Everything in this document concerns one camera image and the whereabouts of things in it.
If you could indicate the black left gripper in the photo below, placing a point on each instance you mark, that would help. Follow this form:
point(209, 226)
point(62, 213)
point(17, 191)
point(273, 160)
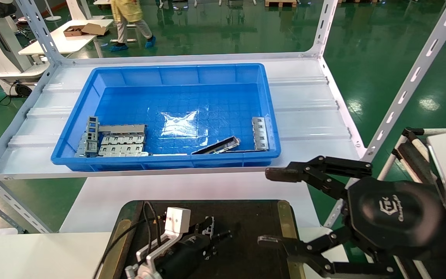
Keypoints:
point(184, 255)

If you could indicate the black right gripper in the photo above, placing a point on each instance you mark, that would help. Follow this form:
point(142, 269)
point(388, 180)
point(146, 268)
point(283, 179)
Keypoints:
point(393, 215)

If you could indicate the perforated grey metal channel part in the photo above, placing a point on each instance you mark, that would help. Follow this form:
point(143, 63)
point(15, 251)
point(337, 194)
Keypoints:
point(210, 226)

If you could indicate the black tray container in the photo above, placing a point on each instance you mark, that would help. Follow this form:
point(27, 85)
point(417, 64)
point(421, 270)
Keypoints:
point(246, 228)

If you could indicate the dark open metal channel part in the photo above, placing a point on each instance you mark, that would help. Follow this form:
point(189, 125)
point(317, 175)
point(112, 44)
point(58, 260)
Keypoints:
point(219, 146)

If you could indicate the upright grey metal channel part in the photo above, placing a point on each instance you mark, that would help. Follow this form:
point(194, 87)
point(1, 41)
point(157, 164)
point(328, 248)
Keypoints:
point(92, 135)

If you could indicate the half-hidden grey metal part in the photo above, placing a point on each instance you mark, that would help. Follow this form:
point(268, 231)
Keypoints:
point(81, 147)

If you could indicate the clear plastic film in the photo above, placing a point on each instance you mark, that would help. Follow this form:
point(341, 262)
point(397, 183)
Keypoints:
point(180, 126)

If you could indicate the blue plastic bin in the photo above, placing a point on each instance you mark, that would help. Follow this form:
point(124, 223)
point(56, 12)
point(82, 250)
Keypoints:
point(130, 104)

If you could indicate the wooden pallet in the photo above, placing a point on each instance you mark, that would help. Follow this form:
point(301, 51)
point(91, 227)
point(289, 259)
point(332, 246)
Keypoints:
point(281, 3)

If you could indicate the black round caster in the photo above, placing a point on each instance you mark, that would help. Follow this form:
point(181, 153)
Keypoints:
point(23, 90)

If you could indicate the open cardboard box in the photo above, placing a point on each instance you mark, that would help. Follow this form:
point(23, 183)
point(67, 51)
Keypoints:
point(93, 29)

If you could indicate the yellow cloth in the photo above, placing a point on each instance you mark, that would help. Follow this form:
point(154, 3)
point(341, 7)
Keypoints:
point(128, 9)

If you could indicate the light grey left wrist camera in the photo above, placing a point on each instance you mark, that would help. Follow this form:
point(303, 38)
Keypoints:
point(177, 221)

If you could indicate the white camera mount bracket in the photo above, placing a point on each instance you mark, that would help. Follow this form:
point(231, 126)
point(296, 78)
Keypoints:
point(157, 250)

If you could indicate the flat slotted metal bracket part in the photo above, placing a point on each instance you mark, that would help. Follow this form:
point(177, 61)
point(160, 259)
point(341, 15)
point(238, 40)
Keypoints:
point(261, 135)

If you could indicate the white tube frame black clamps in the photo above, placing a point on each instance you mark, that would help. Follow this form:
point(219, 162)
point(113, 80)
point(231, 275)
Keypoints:
point(412, 155)

